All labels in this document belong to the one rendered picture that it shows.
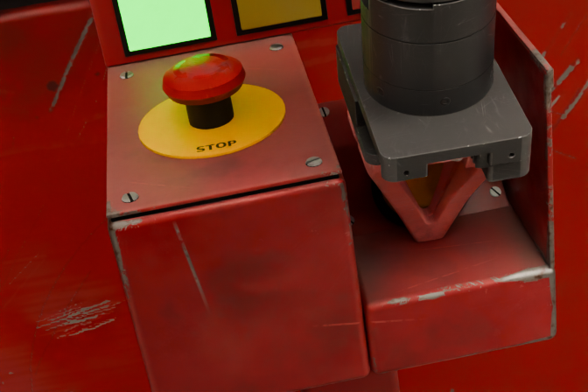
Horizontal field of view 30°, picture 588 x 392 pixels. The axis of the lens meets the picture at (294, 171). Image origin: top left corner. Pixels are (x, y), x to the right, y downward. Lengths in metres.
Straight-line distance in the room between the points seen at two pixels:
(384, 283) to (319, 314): 0.04
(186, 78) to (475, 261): 0.16
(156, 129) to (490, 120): 0.16
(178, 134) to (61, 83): 0.26
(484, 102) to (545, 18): 0.33
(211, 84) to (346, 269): 0.10
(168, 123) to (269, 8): 0.10
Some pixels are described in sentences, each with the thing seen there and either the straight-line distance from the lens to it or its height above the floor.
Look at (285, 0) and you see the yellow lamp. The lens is 0.60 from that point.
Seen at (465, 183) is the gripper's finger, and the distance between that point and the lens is 0.52.
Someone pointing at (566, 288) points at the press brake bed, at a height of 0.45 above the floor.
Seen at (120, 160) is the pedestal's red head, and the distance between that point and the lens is 0.52.
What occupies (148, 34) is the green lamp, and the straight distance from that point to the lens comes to 0.60.
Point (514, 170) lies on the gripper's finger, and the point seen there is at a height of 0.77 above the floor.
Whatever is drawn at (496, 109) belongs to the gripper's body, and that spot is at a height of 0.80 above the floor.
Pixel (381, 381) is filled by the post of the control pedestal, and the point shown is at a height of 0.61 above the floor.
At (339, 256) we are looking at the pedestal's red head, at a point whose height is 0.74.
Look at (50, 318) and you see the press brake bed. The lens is 0.89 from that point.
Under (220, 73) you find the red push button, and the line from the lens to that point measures 0.51.
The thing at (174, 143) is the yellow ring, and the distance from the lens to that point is 0.52.
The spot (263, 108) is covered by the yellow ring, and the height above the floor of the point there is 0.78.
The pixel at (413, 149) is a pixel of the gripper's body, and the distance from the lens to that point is 0.46.
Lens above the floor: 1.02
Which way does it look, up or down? 31 degrees down
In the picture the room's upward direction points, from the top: 9 degrees counter-clockwise
